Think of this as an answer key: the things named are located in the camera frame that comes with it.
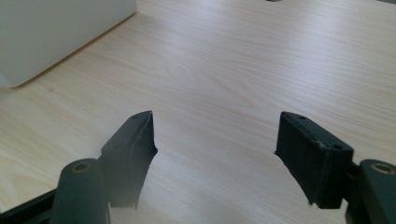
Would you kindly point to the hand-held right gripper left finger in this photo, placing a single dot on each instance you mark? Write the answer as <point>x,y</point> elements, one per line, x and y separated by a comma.
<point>127,155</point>

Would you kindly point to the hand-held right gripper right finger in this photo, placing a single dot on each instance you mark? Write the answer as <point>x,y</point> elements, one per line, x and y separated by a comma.
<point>311,161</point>

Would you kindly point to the white box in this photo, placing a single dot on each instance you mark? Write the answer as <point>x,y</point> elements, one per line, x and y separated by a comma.
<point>46,34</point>

